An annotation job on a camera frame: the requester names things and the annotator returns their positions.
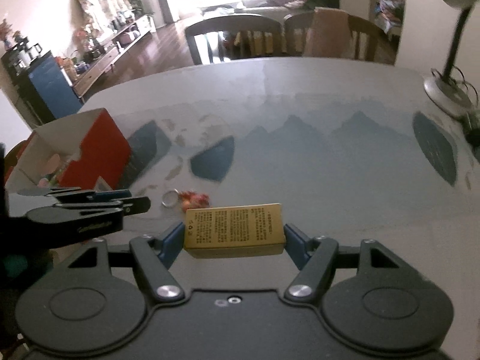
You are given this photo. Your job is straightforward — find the pink flower arrangement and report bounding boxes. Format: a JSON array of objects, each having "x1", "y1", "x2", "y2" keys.
[{"x1": 70, "y1": 23, "x2": 101, "y2": 56}]

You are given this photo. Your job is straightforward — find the white desk lamp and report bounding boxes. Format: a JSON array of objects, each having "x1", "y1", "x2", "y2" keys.
[{"x1": 423, "y1": 0, "x2": 480, "y2": 119}]

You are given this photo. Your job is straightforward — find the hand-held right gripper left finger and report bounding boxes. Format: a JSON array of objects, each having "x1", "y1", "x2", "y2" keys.
[{"x1": 65, "y1": 222, "x2": 187, "y2": 303}]

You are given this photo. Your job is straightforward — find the wooden tv cabinet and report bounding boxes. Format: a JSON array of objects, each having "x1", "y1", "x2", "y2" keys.
[{"x1": 70, "y1": 14, "x2": 157, "y2": 99}]

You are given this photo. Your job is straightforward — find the orange charm keychain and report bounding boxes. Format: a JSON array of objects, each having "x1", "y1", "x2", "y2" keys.
[{"x1": 161, "y1": 190, "x2": 211, "y2": 211}]

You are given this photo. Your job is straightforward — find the pink cloth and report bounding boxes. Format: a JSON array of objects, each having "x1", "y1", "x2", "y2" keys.
[{"x1": 302, "y1": 7, "x2": 353, "y2": 59}]

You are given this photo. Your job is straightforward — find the vase of pink flowers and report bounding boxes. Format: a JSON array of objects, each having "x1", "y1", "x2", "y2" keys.
[{"x1": 0, "y1": 18, "x2": 18, "y2": 50}]

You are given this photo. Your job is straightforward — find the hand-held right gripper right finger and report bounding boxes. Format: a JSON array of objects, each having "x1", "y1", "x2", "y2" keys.
[{"x1": 283, "y1": 223, "x2": 404, "y2": 303}]

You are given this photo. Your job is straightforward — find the hanging light clothes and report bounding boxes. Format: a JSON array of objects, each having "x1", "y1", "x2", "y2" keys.
[{"x1": 72, "y1": 0, "x2": 131, "y2": 35}]

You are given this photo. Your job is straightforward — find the slatted wooden chair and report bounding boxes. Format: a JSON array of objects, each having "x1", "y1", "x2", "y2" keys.
[{"x1": 184, "y1": 13, "x2": 283, "y2": 65}]

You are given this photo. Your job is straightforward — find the cluttered bed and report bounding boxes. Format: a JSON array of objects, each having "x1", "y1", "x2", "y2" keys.
[{"x1": 374, "y1": 0, "x2": 406, "y2": 31}]

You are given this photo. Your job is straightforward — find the blue fronted black cabinet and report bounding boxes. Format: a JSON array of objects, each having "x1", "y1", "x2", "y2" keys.
[{"x1": 18, "y1": 52, "x2": 84, "y2": 125}]

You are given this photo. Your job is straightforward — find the red cardboard box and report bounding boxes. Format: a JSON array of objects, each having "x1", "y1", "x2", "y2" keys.
[{"x1": 5, "y1": 108, "x2": 133, "y2": 192}]

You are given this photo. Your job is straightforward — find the black coffee machine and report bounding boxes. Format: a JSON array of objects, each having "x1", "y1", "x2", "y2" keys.
[{"x1": 0, "y1": 37, "x2": 44, "y2": 84}]

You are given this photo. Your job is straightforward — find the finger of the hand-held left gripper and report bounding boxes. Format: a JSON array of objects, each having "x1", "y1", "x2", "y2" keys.
[
  {"x1": 25, "y1": 196, "x2": 152, "y2": 234},
  {"x1": 17, "y1": 187, "x2": 133, "y2": 205}
]

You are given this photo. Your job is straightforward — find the yellow rectangular box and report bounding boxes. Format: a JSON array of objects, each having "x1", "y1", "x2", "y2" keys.
[{"x1": 183, "y1": 203, "x2": 288, "y2": 260}]

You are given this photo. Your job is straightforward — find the mountain print table mat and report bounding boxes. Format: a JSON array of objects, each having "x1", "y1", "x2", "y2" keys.
[{"x1": 112, "y1": 95, "x2": 480, "y2": 271}]

